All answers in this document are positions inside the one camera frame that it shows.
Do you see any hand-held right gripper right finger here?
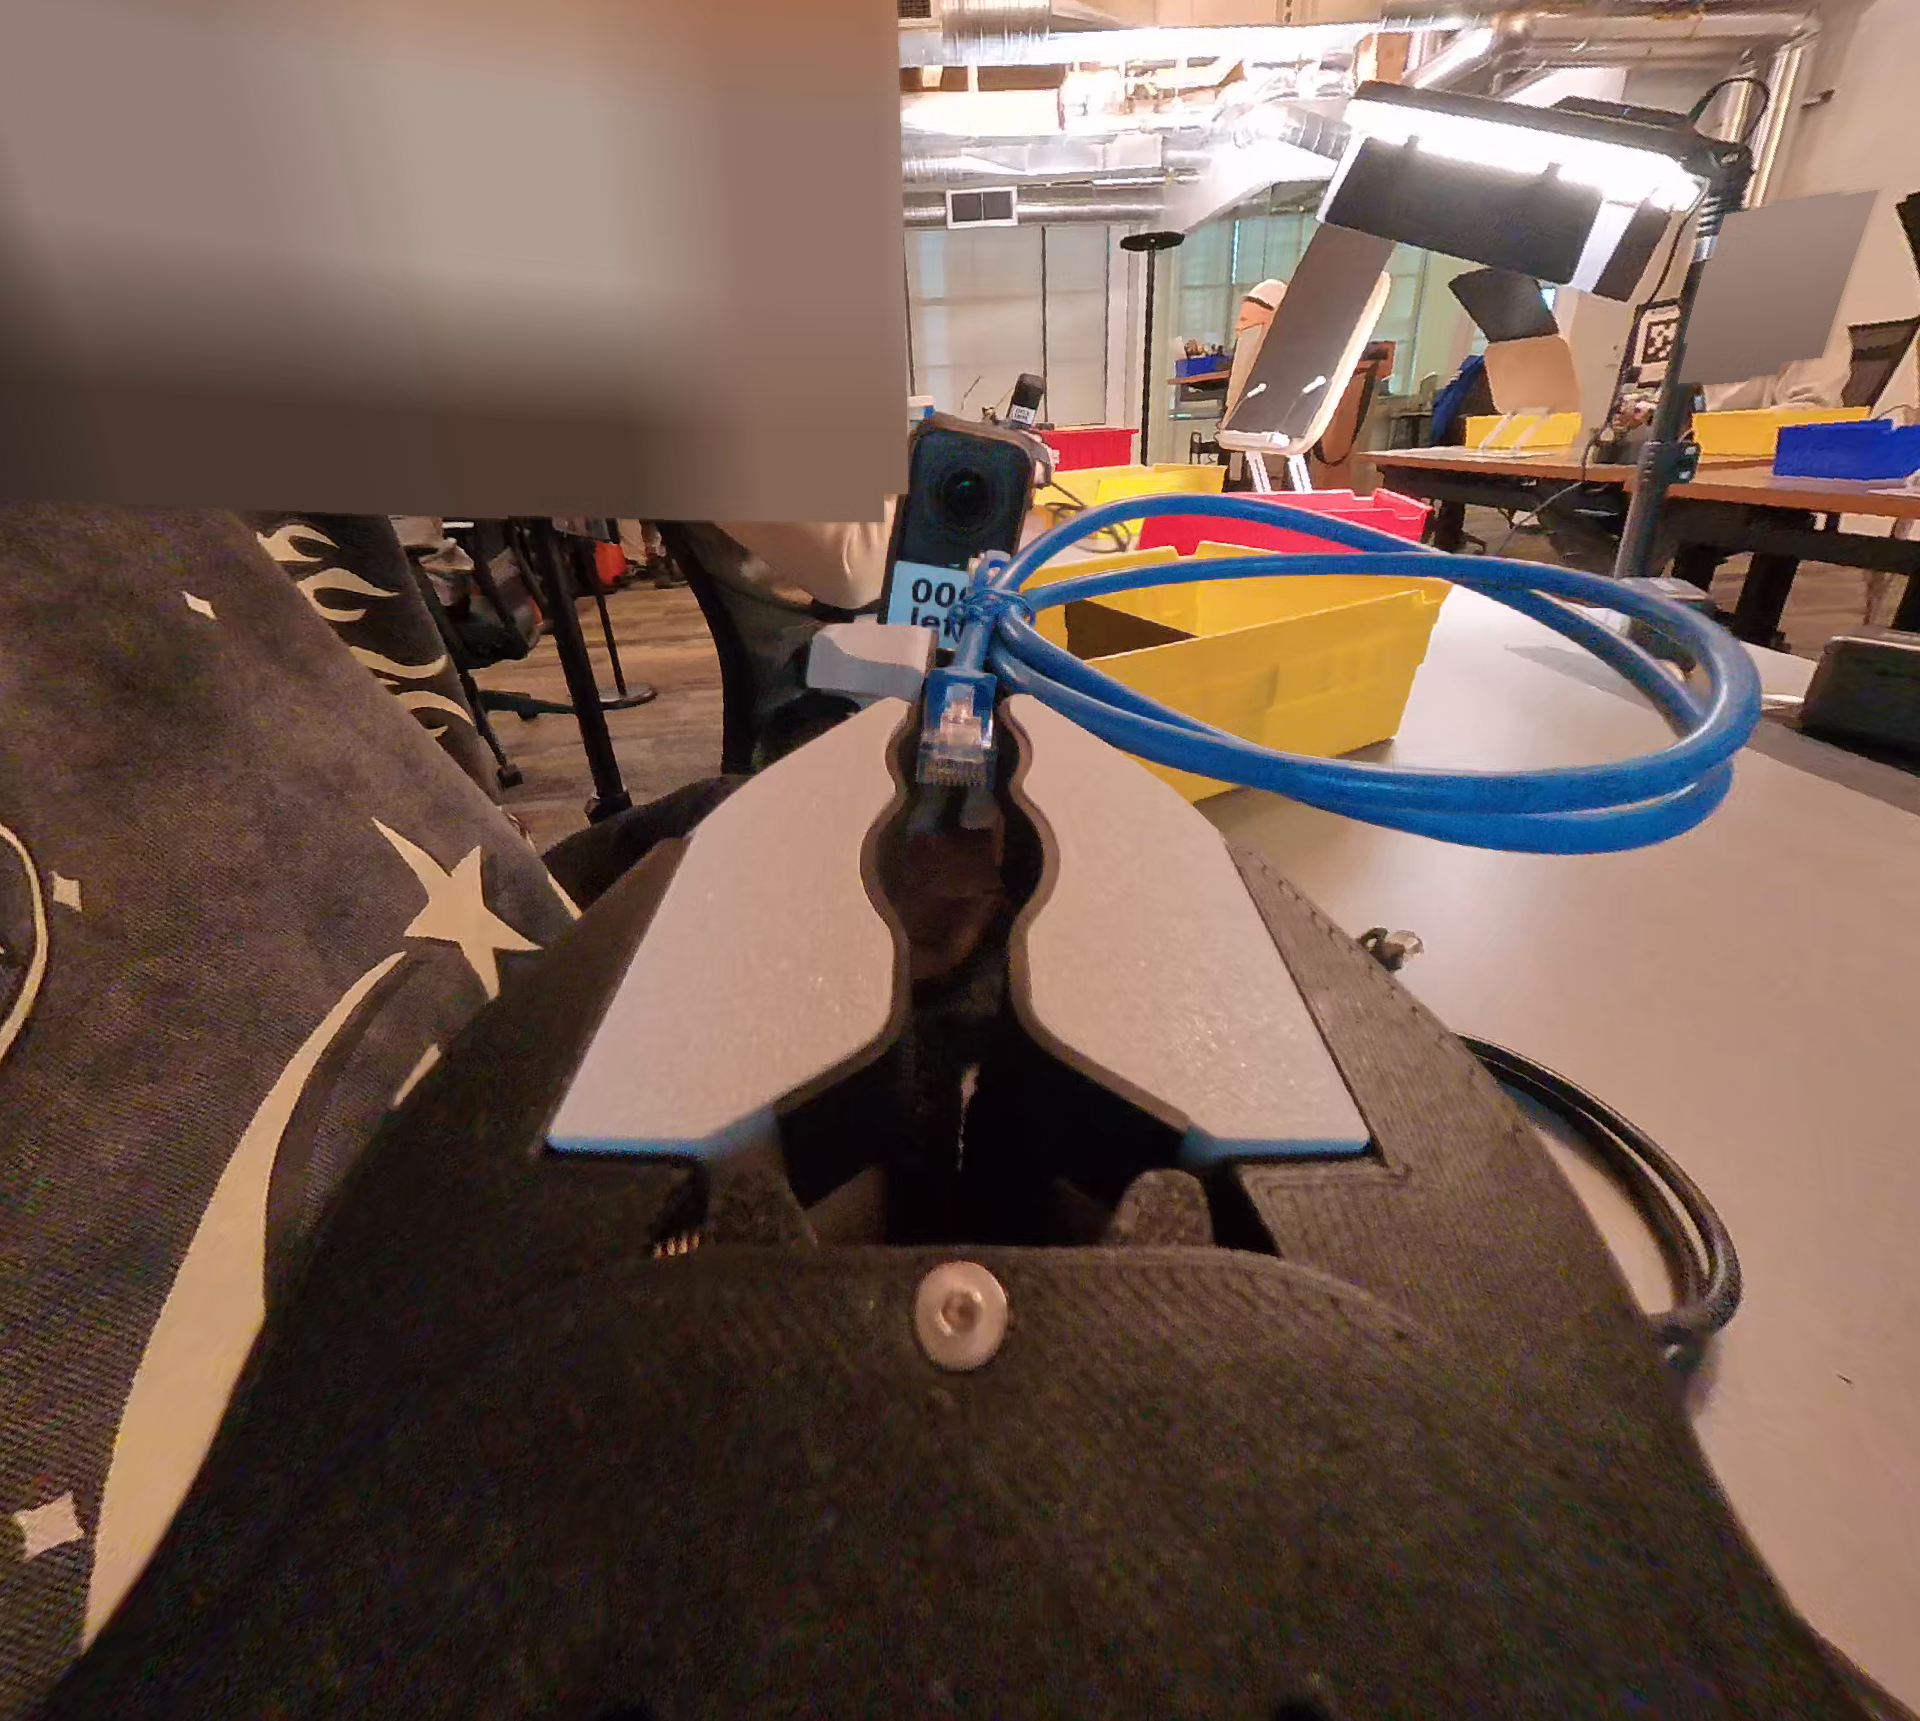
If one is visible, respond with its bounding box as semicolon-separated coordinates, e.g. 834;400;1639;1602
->
996;698;1375;1170

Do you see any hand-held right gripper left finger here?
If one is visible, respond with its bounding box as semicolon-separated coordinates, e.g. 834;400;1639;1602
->
545;701;924;1164

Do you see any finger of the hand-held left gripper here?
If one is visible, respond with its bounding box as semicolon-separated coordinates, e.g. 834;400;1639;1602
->
805;622;936;707

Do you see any blue ethernet cable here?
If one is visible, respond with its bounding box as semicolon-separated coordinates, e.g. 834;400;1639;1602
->
914;495;1767;856

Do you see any black floor lamp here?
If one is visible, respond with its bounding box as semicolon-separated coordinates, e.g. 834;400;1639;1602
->
1123;226;1189;471

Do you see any wooden table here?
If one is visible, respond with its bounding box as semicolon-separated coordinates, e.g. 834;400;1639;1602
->
1368;442;1920;650

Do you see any LED light panel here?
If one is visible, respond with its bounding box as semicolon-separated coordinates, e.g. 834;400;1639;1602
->
1315;81;1720;307

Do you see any dark star print shirt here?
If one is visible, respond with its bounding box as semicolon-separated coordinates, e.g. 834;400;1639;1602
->
0;507;590;1721

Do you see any black light stand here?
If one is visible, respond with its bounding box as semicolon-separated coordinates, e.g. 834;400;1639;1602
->
1609;74;1776;621

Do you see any black device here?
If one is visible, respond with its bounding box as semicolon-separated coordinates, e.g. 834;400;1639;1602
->
1797;631;1920;762

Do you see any blue plastic bin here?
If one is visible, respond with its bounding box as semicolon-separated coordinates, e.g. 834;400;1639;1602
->
1773;418;1920;483

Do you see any grey panel with white frame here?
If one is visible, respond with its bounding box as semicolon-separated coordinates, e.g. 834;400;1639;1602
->
1214;225;1400;458

